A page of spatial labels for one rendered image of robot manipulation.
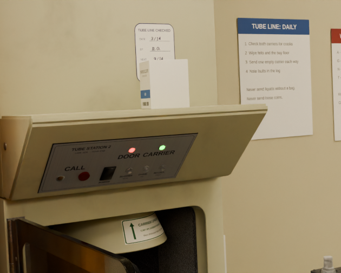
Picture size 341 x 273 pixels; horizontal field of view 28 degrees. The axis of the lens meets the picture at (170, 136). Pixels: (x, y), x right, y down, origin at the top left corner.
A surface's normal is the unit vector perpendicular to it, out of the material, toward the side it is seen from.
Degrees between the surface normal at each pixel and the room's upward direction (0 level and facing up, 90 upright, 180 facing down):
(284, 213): 90
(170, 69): 90
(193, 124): 135
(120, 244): 66
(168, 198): 90
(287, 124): 90
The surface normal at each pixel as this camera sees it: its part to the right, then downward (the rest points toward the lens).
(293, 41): 0.51, 0.02
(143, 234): 0.60, -0.39
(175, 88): 0.29, 0.04
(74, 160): 0.39, 0.72
